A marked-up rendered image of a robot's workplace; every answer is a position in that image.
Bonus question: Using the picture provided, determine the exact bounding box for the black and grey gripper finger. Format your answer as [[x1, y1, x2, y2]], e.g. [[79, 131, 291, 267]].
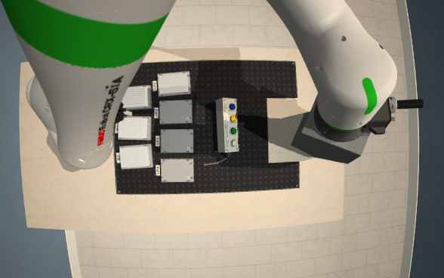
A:
[[114, 111, 132, 124], [118, 102, 132, 114]]

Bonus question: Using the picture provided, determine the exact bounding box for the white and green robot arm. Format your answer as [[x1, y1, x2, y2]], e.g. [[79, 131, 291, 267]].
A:
[[1, 0, 424, 169]]

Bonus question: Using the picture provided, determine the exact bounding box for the grey angled control panel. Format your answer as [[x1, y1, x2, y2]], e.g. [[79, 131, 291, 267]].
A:
[[203, 97, 239, 165]]

